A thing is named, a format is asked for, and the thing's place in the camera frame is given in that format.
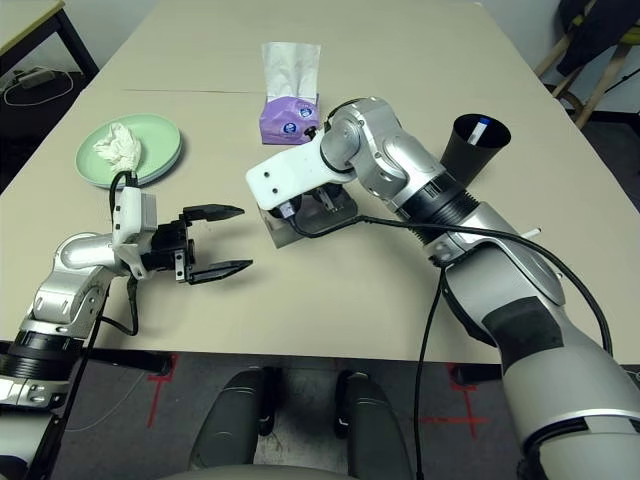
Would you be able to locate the grey robot left leg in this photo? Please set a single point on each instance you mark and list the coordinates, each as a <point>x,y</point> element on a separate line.
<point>225,425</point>

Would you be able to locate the white pen blue cap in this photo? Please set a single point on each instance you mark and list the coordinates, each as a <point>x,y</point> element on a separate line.
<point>479,132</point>
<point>534,232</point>

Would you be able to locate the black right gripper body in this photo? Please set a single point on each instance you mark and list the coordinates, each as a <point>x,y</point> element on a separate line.
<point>330,199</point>

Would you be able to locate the dark jacket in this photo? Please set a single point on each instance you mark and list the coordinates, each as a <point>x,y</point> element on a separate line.
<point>590,35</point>

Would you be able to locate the blue plastic plate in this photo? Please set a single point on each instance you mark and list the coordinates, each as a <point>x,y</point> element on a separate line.
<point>172,166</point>

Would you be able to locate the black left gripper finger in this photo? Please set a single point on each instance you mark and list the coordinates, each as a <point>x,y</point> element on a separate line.
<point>215,212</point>
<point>220,272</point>

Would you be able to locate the purple tissue pack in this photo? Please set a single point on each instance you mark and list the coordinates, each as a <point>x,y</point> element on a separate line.
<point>285,120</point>

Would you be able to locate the green plastic plate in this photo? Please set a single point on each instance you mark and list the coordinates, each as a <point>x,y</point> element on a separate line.
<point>155,140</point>

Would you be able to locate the grey robot torso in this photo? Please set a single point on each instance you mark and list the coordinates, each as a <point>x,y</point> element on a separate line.
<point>260,475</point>

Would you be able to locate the white tissue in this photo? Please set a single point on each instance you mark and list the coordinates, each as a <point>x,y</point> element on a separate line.
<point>120,147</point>

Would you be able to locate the grey glasses case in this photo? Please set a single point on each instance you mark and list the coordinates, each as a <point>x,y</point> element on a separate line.
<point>277,235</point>

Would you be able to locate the black cup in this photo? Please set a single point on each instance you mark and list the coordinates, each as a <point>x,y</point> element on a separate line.
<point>465,155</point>

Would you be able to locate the red floor tape mark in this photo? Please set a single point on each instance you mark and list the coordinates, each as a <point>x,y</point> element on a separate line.
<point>157,400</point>

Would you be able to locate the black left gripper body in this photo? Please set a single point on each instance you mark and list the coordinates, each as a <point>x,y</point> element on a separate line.
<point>170,245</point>

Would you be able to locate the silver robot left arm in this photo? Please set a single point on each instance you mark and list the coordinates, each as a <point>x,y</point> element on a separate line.
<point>75,255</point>

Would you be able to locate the wooden side table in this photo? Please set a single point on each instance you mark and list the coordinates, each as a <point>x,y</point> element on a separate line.
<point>80,45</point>

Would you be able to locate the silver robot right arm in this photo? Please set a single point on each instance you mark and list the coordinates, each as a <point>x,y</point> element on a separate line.
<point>390,145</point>

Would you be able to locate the grey robot leg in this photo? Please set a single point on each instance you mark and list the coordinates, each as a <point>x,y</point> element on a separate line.
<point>225,425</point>
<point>370,430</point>

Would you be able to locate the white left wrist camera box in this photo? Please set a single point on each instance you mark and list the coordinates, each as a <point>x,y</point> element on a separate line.
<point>130,215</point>

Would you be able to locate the grey robot right leg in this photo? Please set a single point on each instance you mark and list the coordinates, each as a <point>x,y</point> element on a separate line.
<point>370,430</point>

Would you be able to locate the black table foot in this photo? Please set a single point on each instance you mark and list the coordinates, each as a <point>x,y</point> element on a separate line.
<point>480,375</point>
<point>130,361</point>

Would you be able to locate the grey power strip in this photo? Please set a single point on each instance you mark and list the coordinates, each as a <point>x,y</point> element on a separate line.
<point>32,77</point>

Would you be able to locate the wooden stool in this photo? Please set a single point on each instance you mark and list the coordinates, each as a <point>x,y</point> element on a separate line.
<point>602,87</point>

